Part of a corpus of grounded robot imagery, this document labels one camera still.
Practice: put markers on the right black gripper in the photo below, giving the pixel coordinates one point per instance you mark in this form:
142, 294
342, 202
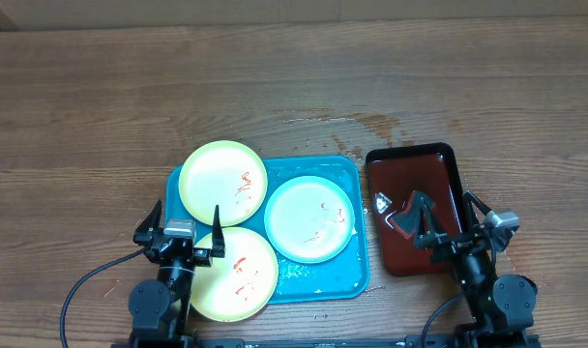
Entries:
458, 242

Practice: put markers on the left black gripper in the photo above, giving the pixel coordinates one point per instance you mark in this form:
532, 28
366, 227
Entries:
202, 258

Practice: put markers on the orange sponge with dark scourer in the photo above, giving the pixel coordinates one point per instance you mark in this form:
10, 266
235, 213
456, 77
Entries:
412, 217

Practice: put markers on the light blue plate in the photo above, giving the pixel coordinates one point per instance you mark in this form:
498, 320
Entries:
309, 219

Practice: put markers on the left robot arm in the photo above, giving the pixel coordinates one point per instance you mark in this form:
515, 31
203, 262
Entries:
160, 307

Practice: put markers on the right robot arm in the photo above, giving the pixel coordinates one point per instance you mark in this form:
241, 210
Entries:
501, 306

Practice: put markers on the dark red rectangular tray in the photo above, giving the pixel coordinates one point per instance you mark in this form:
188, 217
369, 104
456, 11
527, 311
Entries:
392, 175

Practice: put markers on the blue plastic tray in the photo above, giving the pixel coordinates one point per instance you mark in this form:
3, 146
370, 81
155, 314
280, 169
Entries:
346, 275

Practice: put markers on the lower yellow plate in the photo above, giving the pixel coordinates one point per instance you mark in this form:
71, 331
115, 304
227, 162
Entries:
241, 283

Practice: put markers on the yellow plate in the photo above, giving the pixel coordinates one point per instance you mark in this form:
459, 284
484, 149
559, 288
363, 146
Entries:
241, 283
223, 176

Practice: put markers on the upper yellow plate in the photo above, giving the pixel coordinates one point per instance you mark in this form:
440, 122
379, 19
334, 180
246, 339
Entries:
223, 176

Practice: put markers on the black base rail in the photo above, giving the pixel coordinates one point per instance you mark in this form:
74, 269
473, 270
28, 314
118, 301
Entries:
410, 341

